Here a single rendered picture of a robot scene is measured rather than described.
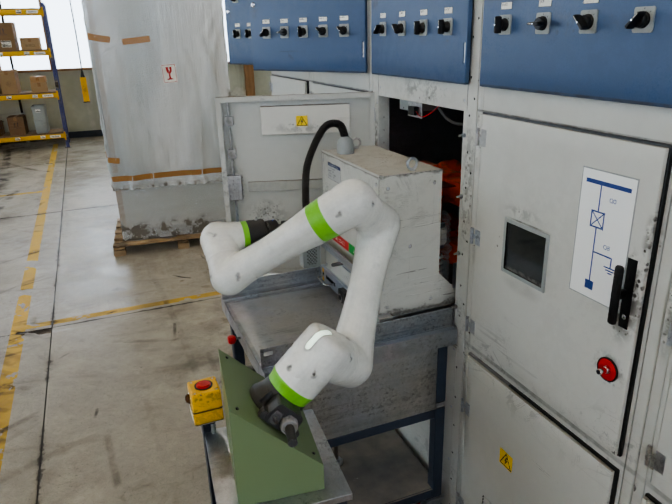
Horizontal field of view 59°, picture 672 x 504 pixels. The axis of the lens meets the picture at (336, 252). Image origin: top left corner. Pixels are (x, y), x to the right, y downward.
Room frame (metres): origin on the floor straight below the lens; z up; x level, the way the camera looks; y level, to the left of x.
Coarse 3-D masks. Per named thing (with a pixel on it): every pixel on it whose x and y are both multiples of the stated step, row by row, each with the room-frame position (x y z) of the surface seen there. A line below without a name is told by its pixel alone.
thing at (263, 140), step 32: (256, 96) 2.36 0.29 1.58; (288, 96) 2.37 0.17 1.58; (320, 96) 2.38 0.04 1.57; (352, 96) 2.39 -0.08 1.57; (224, 128) 2.38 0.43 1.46; (256, 128) 2.39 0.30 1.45; (288, 128) 2.37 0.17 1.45; (352, 128) 2.42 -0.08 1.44; (224, 160) 2.36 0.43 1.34; (256, 160) 2.39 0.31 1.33; (288, 160) 2.40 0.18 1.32; (320, 160) 2.41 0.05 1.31; (224, 192) 2.35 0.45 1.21; (256, 192) 2.39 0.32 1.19; (288, 192) 2.40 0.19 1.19; (320, 192) 2.41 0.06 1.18
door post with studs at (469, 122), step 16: (480, 0) 1.77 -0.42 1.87; (480, 16) 1.77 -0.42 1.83; (464, 112) 1.83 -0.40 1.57; (464, 128) 1.83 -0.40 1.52; (464, 144) 1.82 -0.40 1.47; (464, 160) 1.82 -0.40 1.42; (464, 176) 1.81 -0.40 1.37; (464, 192) 1.80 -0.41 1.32; (464, 208) 1.80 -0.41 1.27; (464, 224) 1.79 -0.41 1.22; (464, 240) 1.79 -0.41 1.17; (464, 256) 1.79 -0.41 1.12; (464, 272) 1.78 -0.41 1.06; (464, 288) 1.78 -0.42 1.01; (464, 304) 1.77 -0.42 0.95; (464, 320) 1.77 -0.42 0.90
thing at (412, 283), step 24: (360, 168) 1.89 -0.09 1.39; (384, 168) 1.88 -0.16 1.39; (432, 168) 1.86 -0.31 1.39; (384, 192) 1.77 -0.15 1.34; (408, 192) 1.80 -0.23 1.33; (432, 192) 1.83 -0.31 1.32; (408, 216) 1.80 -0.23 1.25; (432, 216) 1.84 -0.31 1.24; (408, 240) 1.80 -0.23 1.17; (432, 240) 1.84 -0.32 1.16; (408, 264) 1.80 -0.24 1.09; (432, 264) 1.84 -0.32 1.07; (384, 288) 1.77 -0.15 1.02; (408, 288) 1.80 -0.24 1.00; (432, 288) 1.84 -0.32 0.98; (384, 312) 1.77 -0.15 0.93; (408, 312) 1.81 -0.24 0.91
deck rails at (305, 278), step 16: (288, 272) 2.19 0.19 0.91; (304, 272) 2.22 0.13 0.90; (320, 272) 2.24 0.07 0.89; (256, 288) 2.14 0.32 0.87; (272, 288) 2.17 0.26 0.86; (288, 288) 2.18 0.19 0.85; (400, 320) 1.76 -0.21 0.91; (416, 320) 1.78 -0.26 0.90; (432, 320) 1.80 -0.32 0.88; (448, 320) 1.82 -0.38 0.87; (384, 336) 1.73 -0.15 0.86; (400, 336) 1.75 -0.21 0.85
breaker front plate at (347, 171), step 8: (328, 160) 2.15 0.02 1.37; (336, 160) 2.08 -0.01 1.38; (344, 168) 2.01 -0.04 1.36; (352, 168) 1.95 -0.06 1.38; (344, 176) 2.02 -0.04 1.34; (352, 176) 1.95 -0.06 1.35; (360, 176) 1.89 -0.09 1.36; (368, 176) 1.83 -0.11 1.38; (376, 176) 1.78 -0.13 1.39; (328, 184) 2.16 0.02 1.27; (336, 184) 2.09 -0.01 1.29; (376, 184) 1.78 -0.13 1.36; (376, 192) 1.78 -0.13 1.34; (352, 232) 1.96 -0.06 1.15; (352, 240) 1.96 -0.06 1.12; (336, 248) 2.10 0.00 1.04; (344, 248) 2.03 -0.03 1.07; (328, 256) 2.18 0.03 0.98; (344, 256) 2.03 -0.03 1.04; (352, 256) 1.96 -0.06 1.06; (328, 264) 2.19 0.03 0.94; (336, 272) 2.11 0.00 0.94; (344, 272) 2.03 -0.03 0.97; (344, 280) 2.04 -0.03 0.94
